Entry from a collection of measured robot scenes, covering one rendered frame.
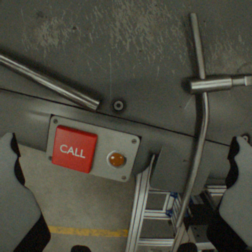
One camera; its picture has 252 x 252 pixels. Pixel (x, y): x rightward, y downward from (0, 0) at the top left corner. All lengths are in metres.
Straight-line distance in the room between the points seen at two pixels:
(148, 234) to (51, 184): 0.96
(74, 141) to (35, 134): 0.07
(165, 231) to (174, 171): 1.54
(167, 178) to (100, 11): 0.26
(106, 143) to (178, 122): 0.11
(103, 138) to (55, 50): 0.14
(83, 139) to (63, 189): 1.62
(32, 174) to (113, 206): 0.78
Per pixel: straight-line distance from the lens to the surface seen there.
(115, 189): 1.80
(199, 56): 0.28
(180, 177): 0.33
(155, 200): 1.62
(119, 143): 0.30
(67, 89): 0.27
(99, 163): 0.31
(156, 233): 1.84
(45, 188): 1.96
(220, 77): 0.29
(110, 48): 0.28
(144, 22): 0.29
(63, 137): 0.30
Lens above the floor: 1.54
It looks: 77 degrees down
